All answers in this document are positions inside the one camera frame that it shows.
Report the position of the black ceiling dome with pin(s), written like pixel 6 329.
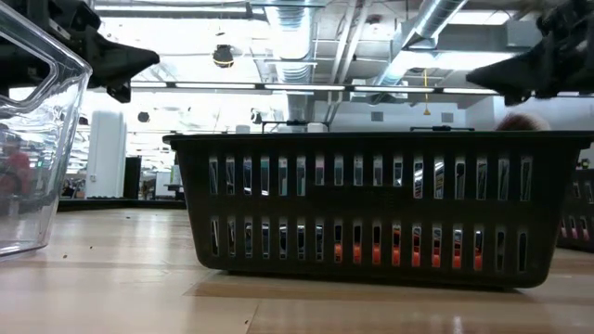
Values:
pixel 223 55

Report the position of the black speaker cabinet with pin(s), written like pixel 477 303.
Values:
pixel 132 178

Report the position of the white column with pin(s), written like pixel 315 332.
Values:
pixel 106 158

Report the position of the long ceiling light rail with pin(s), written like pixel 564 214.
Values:
pixel 301 87

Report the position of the black slotted plastic basket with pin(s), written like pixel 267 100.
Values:
pixel 577 209
pixel 371 206

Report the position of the yellow hanging pendant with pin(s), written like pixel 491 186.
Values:
pixel 426 112

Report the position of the person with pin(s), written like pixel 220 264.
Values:
pixel 16 171

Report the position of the clear plastic container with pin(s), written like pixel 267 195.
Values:
pixel 42 222

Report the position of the large silver ventilation duct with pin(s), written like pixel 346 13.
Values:
pixel 427 23

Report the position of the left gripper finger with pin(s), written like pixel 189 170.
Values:
pixel 120 93
pixel 116 62

